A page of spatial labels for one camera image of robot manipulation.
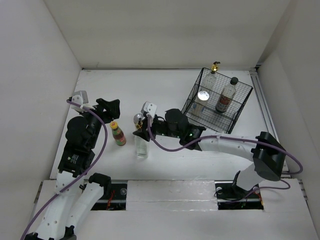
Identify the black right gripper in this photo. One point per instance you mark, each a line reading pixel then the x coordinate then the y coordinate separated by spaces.
pixel 143 133

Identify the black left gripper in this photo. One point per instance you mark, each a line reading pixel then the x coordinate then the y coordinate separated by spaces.
pixel 112 106

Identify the clear oil bottle gold spout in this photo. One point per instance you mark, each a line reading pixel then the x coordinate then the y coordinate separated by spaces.
pixel 141 145

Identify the silver lid jar blue label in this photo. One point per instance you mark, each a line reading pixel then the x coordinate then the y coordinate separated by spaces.
pixel 139 117

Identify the red sauce bottle yellow cap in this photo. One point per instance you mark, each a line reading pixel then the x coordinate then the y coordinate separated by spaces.
pixel 117 134

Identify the silver lid white jar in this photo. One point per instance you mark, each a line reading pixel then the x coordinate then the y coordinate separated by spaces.
pixel 200 102

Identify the dark oil bottle gold spout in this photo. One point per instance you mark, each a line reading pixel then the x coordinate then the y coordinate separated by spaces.
pixel 210 79

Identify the black cap vinegar bottle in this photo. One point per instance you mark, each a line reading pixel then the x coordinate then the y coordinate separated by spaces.
pixel 226 96

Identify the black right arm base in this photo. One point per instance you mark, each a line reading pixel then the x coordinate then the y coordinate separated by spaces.
pixel 231 197

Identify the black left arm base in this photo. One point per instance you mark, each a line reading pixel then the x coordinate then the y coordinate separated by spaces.
pixel 114 197

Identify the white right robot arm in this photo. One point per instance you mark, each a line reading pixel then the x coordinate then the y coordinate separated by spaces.
pixel 265 153

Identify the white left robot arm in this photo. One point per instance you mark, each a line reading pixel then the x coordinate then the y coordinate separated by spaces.
pixel 63 213

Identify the white foam block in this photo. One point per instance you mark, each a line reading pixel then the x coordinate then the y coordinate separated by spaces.
pixel 171 195

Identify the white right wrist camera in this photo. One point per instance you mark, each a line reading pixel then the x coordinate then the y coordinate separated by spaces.
pixel 149 108

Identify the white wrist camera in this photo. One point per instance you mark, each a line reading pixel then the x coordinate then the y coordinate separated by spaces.
pixel 149 108
pixel 80 98

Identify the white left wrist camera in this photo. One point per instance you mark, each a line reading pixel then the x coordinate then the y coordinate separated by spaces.
pixel 80 98

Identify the black wire basket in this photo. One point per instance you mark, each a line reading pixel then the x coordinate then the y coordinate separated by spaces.
pixel 214 102

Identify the aluminium rail right side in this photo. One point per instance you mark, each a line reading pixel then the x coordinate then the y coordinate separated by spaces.
pixel 262 102

